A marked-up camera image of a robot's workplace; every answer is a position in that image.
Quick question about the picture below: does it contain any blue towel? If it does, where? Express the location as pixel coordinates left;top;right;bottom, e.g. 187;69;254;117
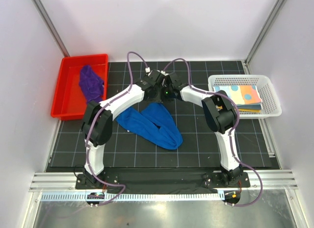
116;103;183;150

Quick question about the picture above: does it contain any pastel striped towel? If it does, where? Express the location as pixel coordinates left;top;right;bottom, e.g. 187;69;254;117
213;85;262;105

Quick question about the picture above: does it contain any yellow tiger hello towel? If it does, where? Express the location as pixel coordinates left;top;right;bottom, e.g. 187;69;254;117
237;103;262;113

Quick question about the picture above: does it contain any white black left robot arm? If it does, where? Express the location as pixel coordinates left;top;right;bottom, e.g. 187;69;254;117
81;70;168;189

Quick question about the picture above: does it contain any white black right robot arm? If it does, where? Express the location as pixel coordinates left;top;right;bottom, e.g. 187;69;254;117
161;71;243;187

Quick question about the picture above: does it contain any purple towel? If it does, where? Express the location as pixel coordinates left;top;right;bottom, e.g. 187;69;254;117
79;65;105;103

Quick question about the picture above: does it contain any black grid cutting mat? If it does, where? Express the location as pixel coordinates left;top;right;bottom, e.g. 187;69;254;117
47;61;278;172

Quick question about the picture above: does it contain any red plastic bin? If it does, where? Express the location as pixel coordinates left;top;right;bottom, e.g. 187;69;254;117
51;54;108;121

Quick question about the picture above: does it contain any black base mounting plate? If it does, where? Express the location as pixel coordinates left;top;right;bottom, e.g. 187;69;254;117
76;167;251;193

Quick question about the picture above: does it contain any white plastic mesh basket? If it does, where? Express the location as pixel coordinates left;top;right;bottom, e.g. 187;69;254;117
208;75;282;119

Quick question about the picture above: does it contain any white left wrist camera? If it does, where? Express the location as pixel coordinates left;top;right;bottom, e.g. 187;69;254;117
145;67;158;76

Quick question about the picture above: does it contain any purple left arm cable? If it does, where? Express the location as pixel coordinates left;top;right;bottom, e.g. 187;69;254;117
84;51;151;206

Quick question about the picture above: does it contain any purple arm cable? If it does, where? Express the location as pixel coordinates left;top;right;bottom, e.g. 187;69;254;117
163;57;264;208
84;51;151;206

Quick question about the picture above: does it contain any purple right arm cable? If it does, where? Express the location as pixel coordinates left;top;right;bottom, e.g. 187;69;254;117
163;57;264;208

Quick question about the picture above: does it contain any aluminium front rail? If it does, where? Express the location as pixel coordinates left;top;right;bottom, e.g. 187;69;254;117
29;169;297;203

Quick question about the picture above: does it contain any right aluminium corner post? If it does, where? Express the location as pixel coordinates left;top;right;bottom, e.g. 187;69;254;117
244;0;287;66

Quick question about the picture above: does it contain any aluminium corner post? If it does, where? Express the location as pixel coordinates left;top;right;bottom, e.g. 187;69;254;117
31;0;70;57
244;0;287;66

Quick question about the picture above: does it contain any left aluminium corner post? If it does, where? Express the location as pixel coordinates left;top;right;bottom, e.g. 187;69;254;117
31;0;70;57

